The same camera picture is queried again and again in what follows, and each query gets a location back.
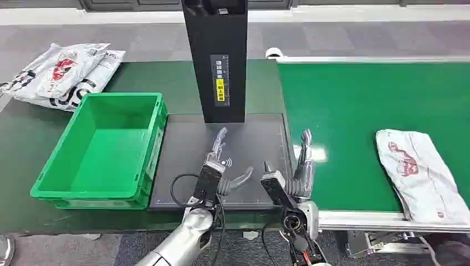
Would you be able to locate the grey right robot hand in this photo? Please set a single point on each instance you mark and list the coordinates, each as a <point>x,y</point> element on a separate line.
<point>305,176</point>

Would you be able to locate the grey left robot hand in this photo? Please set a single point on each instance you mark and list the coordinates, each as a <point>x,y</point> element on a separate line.
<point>219,147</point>

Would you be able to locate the white parcel bag red print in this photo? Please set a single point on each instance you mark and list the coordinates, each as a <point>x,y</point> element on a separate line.
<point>73,58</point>
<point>422,176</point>

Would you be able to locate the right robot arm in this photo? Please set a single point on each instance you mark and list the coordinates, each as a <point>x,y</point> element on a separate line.
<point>308,216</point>

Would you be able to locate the green conveyor belt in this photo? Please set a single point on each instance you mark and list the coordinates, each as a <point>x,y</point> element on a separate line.
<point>349,110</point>

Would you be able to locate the small white floor plate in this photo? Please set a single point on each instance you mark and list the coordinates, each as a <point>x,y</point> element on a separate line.
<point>250,235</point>

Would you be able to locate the white conveyor roller cap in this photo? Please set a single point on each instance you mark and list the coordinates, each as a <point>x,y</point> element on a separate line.
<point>273,52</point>

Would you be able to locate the green plastic crate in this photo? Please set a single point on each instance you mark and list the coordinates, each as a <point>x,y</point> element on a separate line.
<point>110,158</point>

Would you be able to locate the black scanner tower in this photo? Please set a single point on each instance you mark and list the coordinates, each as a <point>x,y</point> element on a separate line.
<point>216,36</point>

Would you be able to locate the white parcel bag black print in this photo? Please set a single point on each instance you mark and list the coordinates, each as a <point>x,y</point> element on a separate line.
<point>106,69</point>

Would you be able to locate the dark rounded object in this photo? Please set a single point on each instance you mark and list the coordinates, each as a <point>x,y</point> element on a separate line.
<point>455,255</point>

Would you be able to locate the dark cabinet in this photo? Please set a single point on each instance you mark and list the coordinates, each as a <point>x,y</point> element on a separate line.
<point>110,4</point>

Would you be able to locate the black scanner base plate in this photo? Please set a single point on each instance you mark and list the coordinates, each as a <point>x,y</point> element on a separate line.
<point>249,147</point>

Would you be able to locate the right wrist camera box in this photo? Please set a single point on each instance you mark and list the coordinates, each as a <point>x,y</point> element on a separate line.
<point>275,191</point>

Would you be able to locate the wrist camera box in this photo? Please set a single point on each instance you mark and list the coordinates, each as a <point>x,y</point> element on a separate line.
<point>207,183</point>
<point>275,191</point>

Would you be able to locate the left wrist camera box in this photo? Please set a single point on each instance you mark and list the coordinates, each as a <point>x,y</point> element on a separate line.
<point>207,183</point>

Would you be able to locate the aluminium conveyor frame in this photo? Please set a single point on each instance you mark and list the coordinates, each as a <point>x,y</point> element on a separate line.
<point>360,220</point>

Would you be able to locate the metal conveyor bracket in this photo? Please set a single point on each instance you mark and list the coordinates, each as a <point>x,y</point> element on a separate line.
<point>382,244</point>

